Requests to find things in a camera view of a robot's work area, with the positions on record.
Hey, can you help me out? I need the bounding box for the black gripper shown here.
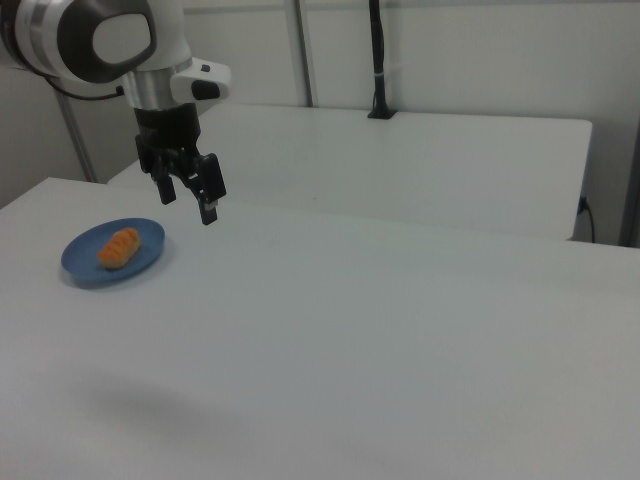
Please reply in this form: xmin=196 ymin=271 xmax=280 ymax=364
xmin=133 ymin=101 xmax=228 ymax=227

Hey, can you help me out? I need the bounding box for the orange toy bread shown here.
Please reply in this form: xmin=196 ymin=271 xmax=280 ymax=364
xmin=96 ymin=227 xmax=142 ymax=271

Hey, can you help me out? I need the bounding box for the blue round plate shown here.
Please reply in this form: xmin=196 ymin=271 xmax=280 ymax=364
xmin=60 ymin=216 xmax=167 ymax=290

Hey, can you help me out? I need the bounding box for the white side table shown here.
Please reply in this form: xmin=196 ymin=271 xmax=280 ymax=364
xmin=106 ymin=103 xmax=594 ymax=242

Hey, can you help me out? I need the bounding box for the black pole with base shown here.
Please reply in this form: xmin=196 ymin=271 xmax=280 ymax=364
xmin=367 ymin=0 xmax=398 ymax=121

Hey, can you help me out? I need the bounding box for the grey metal partition post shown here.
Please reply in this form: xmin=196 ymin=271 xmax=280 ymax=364
xmin=53 ymin=92 xmax=98 ymax=184
xmin=291 ymin=0 xmax=320 ymax=108

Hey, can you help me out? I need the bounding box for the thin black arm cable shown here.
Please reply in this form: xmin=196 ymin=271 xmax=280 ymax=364
xmin=45 ymin=73 xmax=125 ymax=101

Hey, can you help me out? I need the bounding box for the black power cable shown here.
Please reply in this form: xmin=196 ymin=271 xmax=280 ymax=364
xmin=578 ymin=196 xmax=597 ymax=244

